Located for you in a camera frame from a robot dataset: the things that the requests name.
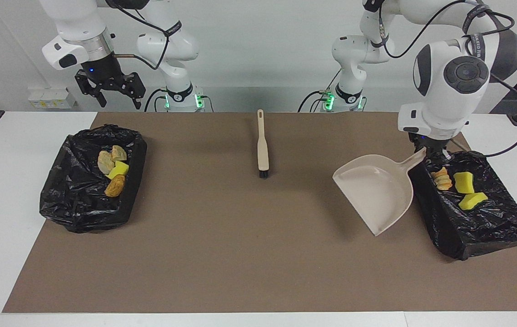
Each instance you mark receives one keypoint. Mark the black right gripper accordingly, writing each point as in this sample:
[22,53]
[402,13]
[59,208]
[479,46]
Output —
[104,72]

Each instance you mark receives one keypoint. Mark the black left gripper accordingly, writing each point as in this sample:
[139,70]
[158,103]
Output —
[433,144]

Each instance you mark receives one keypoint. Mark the pale bread piece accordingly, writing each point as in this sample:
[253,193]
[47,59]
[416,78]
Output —
[442,178]
[119,153]

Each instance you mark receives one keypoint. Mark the yellow sponge piece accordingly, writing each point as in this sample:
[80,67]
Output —
[464,182]
[473,201]

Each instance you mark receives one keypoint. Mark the beige plastic dustpan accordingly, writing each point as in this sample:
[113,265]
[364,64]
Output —
[376,190]

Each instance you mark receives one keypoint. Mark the striped orange croissant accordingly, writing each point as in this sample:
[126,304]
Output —
[105,162]

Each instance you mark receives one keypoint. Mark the yellow sponge with green side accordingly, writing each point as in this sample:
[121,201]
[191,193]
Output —
[120,169]

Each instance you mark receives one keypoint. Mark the brown bread roll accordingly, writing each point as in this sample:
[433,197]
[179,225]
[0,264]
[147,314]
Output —
[115,186]

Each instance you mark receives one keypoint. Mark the beige hand brush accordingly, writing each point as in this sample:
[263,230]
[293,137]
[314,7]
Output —
[263,145]

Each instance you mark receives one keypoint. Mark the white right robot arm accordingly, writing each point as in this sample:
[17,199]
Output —
[77,27]

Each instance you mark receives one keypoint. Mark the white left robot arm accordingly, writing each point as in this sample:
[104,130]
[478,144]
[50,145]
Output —
[449,81]

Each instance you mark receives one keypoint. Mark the right black trash bag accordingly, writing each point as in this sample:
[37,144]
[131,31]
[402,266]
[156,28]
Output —
[490,227]

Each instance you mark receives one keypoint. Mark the black trash bag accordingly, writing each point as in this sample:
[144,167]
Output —
[490,227]
[72,200]

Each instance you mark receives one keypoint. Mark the left black trash bag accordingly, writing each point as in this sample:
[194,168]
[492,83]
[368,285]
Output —
[72,200]

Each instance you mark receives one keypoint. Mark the brown table mat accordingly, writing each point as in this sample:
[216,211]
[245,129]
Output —
[258,281]

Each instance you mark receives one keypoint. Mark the white wall socket box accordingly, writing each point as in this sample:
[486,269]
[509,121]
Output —
[52,98]

